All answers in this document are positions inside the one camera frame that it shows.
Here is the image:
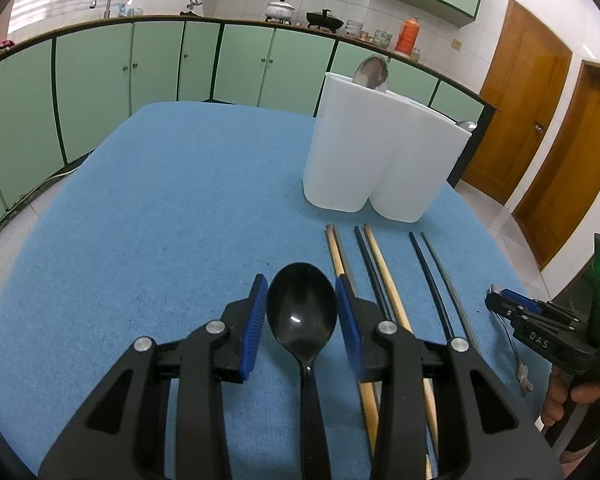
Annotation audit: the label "white plastic utensil holder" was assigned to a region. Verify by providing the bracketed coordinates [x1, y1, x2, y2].
[369, 91, 472, 223]
[302, 72, 411, 211]

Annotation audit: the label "metal spoon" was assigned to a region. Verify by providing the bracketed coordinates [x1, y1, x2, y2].
[352, 55, 391, 93]

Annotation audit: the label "wooden door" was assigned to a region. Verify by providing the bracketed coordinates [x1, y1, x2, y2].
[460, 0, 573, 206]
[512, 60, 600, 271]

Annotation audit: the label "black wok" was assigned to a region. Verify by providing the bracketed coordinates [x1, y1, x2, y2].
[306, 8, 345, 33]

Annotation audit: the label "orange thermos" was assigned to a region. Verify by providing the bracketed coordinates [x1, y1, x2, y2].
[395, 16, 421, 56]

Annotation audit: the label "keys on wire ring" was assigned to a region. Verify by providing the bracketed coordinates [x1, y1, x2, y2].
[495, 310, 534, 397]

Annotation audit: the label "black plastic spoon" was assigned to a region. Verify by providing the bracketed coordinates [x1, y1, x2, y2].
[266, 262, 337, 480]

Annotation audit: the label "white cooking pot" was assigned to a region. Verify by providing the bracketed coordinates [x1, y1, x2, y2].
[265, 0, 297, 25]

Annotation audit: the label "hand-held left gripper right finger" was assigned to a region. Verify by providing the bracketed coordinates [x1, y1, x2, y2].
[334, 275, 566, 480]

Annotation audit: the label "green kitchen counter cabinets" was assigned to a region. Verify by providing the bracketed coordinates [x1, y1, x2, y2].
[0, 14, 501, 241]

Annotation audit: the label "wooden chopstick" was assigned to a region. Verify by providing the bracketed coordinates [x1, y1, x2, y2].
[363, 223, 441, 480]
[325, 225, 381, 456]

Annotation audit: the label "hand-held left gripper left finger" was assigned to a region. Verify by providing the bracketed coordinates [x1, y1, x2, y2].
[37, 274, 270, 480]

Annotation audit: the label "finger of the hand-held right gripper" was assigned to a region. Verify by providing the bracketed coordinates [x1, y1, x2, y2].
[485, 284, 551, 331]

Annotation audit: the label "person's right hand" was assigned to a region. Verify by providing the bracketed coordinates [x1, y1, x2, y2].
[540, 367, 600, 428]

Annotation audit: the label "black chopstick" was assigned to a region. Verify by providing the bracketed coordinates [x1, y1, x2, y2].
[408, 232, 456, 341]
[421, 232, 481, 353]
[354, 226, 393, 322]

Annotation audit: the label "blue tablecloth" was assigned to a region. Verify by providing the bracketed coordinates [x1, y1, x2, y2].
[0, 101, 543, 480]

